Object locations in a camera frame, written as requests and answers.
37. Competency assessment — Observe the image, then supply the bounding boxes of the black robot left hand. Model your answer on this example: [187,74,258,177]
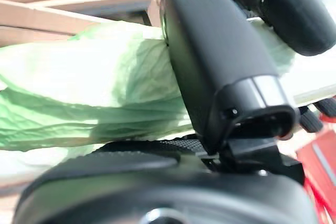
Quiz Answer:
[185,0,336,133]

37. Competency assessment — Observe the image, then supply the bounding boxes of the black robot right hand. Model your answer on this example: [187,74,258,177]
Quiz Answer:
[13,0,320,224]

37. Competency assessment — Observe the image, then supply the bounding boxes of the napa cabbage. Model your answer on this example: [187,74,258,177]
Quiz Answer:
[0,18,336,156]

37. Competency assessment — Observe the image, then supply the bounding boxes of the wooden onion crate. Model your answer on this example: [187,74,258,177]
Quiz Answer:
[0,0,161,44]

